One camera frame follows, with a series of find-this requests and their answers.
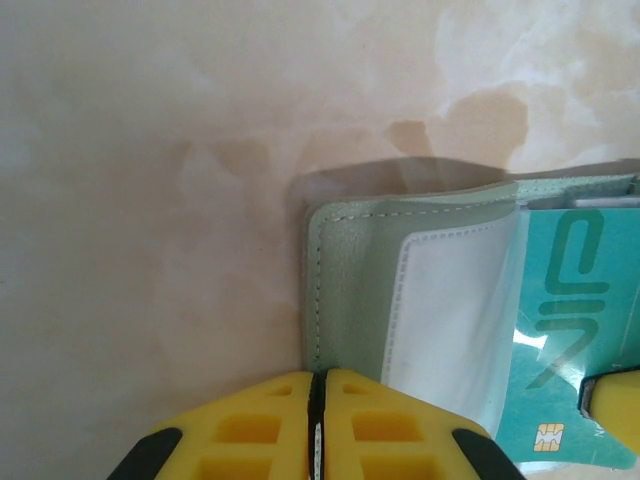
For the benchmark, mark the teal credit card with chip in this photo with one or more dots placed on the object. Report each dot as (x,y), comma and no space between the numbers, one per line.
(530,400)

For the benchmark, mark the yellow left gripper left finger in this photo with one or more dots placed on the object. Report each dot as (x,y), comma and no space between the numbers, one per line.
(240,435)

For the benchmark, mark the green leather card holder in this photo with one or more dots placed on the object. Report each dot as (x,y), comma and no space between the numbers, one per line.
(350,260)

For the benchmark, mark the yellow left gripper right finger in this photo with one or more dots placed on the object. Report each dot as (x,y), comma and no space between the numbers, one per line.
(385,435)

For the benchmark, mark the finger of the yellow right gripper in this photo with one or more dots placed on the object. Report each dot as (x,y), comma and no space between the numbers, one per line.
(617,405)

